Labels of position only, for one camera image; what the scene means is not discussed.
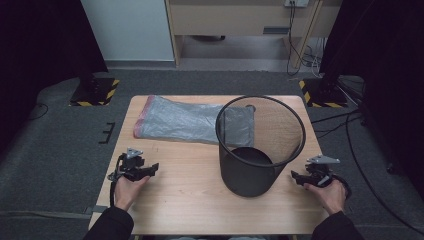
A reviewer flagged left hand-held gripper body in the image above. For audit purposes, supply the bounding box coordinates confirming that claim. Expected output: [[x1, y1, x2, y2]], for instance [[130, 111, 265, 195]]
[[116, 147, 148, 183]]

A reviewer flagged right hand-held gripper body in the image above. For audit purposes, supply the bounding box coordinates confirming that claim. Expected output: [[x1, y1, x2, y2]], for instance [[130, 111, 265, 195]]
[[305, 154, 341, 189]]

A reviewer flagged grey plastic bag red edge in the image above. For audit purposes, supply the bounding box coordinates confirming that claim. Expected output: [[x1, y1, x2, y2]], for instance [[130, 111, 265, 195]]
[[133, 94, 256, 148]]

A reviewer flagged black mesh wastebasket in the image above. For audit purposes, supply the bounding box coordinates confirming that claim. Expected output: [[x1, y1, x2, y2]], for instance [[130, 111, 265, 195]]
[[214, 95, 307, 198]]

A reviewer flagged person's left hand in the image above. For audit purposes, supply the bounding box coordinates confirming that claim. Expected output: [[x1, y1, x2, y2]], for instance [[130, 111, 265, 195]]
[[113, 175, 152, 213]]

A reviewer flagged person's right hand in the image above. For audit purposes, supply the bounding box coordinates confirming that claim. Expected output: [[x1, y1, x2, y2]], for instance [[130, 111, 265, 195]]
[[303, 180, 348, 216]]

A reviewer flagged black yellow-striped stand base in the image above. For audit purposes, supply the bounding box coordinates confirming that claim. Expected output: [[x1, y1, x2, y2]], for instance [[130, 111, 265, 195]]
[[298, 77, 350, 109], [68, 76, 121, 108]]

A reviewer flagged black curtain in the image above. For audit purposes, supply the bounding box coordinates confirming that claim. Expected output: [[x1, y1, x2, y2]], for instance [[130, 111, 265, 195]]
[[318, 0, 424, 201], [0, 0, 110, 156]]

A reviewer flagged beige wooden desk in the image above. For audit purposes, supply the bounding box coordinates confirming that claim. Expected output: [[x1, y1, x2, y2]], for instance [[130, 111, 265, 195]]
[[164, 0, 345, 70]]

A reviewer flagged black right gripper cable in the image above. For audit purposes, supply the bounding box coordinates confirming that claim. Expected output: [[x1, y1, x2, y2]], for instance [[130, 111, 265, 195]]
[[332, 174, 353, 201]]

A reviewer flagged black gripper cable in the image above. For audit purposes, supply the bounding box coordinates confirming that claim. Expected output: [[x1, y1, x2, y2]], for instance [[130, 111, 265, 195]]
[[107, 154, 127, 208], [332, 174, 353, 201]]

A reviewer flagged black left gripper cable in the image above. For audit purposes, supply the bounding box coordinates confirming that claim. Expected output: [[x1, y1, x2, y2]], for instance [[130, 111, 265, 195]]
[[107, 154, 127, 208]]

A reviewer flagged long black floor cable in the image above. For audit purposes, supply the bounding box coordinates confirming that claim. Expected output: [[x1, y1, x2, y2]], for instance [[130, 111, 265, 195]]
[[344, 112, 424, 236]]

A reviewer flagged thin black floor cable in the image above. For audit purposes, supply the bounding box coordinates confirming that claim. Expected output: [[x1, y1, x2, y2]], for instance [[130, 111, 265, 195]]
[[27, 102, 50, 122]]

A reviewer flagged white cable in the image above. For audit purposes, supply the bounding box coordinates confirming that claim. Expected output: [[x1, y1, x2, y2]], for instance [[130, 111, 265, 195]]
[[309, 37, 325, 80]]

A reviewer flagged black hanging cable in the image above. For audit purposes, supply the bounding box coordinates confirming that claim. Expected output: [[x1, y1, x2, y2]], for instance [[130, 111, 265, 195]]
[[285, 1, 304, 77]]

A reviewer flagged grey wall socket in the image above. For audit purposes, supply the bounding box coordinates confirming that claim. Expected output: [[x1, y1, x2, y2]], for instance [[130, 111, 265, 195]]
[[283, 0, 311, 9]]

